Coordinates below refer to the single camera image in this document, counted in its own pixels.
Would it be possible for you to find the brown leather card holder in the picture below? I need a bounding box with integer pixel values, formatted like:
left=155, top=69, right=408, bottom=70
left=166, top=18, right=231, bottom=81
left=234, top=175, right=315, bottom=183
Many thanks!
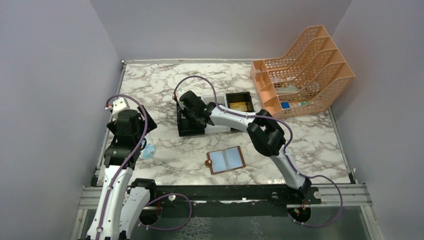
left=204, top=146, right=246, bottom=175

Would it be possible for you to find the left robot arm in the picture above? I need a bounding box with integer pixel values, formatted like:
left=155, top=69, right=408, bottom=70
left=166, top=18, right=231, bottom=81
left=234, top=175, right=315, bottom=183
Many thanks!
left=84, top=101, right=157, bottom=240

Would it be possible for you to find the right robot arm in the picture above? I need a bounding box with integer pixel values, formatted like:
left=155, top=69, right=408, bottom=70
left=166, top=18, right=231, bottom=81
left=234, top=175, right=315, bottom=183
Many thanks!
left=174, top=90, right=312, bottom=199

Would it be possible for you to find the gold card in tray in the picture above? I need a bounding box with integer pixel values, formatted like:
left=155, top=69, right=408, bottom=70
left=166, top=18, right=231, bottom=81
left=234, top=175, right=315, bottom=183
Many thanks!
left=229, top=102, right=249, bottom=112

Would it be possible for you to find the black left tray box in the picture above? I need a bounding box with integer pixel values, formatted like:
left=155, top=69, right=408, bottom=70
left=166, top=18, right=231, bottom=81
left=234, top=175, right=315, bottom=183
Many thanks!
left=176, top=103, right=206, bottom=137

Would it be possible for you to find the black tray box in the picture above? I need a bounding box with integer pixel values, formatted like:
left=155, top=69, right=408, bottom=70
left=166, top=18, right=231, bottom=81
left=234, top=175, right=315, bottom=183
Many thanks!
left=176, top=103, right=206, bottom=137
left=225, top=91, right=255, bottom=113

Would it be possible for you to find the blue correction tape blister pack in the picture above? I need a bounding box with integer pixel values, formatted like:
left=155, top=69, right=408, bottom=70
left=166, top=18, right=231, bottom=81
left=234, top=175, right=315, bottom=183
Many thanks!
left=139, top=133, right=156, bottom=160

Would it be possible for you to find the white middle tray box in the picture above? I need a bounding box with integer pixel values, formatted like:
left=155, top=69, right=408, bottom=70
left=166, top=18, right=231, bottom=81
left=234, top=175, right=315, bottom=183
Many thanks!
left=200, top=94, right=231, bottom=135

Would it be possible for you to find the black right tray box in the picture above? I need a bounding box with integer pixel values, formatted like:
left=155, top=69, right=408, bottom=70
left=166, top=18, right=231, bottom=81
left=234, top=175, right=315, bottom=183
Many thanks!
left=225, top=91, right=255, bottom=113

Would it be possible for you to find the orange plastic file organizer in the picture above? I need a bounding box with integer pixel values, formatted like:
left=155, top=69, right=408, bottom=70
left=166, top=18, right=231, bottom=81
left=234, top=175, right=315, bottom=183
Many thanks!
left=250, top=25, right=355, bottom=119

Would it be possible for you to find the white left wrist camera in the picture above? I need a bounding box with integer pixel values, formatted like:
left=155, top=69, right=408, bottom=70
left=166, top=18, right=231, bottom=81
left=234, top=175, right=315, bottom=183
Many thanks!
left=112, top=97, right=131, bottom=118

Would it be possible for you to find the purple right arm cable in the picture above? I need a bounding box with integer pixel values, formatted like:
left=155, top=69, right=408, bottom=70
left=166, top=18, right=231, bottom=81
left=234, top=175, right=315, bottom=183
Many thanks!
left=172, top=75, right=344, bottom=229

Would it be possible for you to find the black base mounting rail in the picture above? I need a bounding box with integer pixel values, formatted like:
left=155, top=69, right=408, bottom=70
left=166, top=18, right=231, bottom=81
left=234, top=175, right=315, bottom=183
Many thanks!
left=138, top=184, right=322, bottom=222

